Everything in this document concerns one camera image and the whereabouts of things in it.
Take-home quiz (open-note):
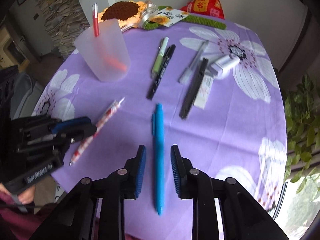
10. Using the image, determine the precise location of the red white patterned pen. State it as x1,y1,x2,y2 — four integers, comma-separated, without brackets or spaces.
69,97,125,166

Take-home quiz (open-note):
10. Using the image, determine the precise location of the blue pen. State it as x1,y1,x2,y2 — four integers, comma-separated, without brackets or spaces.
152,103,165,216

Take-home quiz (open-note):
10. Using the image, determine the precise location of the black ruler case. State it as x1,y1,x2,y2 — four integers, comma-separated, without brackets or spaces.
179,58,208,120

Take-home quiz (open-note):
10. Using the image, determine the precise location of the white eraser box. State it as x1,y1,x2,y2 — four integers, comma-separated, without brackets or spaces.
194,75,214,109

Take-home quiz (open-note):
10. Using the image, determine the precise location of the clear grey pen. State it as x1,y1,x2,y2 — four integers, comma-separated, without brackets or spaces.
179,40,209,85

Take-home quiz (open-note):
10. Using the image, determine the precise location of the black marker pen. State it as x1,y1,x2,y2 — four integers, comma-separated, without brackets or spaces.
146,44,176,100

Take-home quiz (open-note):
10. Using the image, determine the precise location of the green white pen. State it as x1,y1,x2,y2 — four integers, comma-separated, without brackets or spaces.
151,37,169,78

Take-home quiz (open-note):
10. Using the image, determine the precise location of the pink sleeve forearm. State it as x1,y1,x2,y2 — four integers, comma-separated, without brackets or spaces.
1,193,57,239

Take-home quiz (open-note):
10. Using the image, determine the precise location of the left hand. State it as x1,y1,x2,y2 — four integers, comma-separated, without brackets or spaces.
0,183,36,205

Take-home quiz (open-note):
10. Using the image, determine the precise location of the frosted plastic cup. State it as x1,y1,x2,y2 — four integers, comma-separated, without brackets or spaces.
74,19,131,82

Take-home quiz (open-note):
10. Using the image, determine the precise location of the purple floral tablecloth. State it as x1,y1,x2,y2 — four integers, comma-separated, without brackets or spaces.
34,22,286,239

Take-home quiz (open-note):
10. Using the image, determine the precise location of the stack of papers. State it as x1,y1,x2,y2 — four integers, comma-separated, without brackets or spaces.
36,0,89,59

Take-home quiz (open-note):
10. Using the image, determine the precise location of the green crocheted stem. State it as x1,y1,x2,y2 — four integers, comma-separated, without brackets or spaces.
144,6,226,30

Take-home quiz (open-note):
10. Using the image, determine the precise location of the crocheted sunflower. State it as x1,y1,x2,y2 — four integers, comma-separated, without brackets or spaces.
98,1,146,28

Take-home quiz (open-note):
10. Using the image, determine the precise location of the sunflower greeting card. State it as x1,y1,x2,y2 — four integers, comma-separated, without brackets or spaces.
150,7,190,27

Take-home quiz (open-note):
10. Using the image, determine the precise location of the green potted plant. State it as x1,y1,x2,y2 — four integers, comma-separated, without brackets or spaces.
284,74,319,194

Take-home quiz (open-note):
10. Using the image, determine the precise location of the red triangular pouch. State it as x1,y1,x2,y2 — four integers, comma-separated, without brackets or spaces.
180,0,225,19

